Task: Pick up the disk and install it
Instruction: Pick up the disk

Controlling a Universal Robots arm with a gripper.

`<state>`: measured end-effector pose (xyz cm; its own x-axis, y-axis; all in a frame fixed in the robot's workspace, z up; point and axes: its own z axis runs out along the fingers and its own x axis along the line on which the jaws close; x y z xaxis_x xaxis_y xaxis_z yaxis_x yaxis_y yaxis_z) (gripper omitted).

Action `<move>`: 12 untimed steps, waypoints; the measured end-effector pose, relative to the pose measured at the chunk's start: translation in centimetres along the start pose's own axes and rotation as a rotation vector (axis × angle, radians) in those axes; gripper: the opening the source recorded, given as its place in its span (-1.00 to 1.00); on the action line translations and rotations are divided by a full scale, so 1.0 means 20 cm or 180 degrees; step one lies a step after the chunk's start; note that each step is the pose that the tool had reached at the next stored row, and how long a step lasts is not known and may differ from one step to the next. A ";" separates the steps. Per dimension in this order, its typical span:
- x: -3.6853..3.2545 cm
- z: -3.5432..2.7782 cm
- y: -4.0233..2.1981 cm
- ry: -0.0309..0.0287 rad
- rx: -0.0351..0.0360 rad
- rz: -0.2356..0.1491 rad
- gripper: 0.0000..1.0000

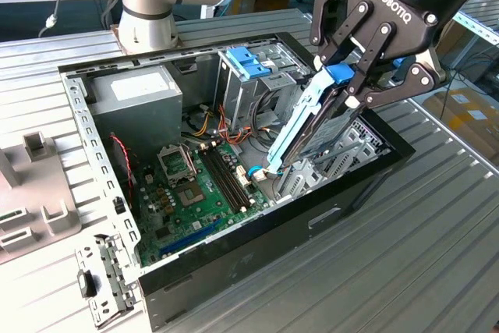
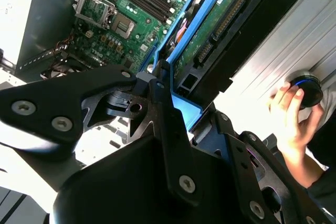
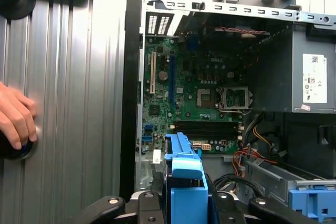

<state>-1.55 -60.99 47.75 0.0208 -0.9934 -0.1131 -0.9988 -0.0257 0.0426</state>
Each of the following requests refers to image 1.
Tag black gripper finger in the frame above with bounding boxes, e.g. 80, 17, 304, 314
309, 0, 375, 73
344, 23, 450, 111

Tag hard disk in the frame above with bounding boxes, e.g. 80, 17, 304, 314
266, 58, 406, 175

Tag metal disk bay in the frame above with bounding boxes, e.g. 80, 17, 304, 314
272, 122, 391, 205

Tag white metal shelf rack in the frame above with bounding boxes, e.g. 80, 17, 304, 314
454, 0, 499, 44

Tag blue plastic drive latch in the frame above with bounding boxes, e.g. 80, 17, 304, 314
225, 47, 271, 81

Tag brown cardboard floor boxes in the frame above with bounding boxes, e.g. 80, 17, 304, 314
423, 89, 499, 162

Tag grey metal drive cage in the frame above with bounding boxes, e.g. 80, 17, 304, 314
213, 42, 317, 135

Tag white board connector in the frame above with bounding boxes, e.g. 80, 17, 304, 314
235, 165, 251, 189

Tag black RAM slot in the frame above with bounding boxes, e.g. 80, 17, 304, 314
207, 147, 246, 212
217, 144, 253, 207
212, 146, 249, 210
201, 148, 242, 214

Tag socket locking lever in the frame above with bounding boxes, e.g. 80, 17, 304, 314
182, 144, 197, 178

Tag metal socket cover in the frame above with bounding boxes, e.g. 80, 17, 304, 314
155, 144, 196, 186

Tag black open PC case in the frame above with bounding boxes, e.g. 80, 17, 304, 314
57, 31, 416, 333

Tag green motherboard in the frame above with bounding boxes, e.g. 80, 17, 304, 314
132, 141, 272, 267

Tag grey power supply box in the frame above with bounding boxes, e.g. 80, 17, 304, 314
88, 64, 184, 154

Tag CPU socket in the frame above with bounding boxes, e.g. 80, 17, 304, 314
173, 180, 206, 207

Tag blue expansion slot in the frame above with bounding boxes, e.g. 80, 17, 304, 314
159, 218, 225, 256

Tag grey parts rack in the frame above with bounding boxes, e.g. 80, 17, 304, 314
0, 133, 82, 267

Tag black plastic case latch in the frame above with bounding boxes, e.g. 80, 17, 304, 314
76, 269, 98, 299

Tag black wire bundle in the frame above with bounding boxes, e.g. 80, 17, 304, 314
251, 89, 297, 151

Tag blue wire with white tag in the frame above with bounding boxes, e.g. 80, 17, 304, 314
247, 165, 282, 182

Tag colourful power supply wire bundle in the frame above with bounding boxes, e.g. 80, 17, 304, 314
186, 105, 257, 149

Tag red black twisted wire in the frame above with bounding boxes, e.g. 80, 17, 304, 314
108, 133, 137, 193

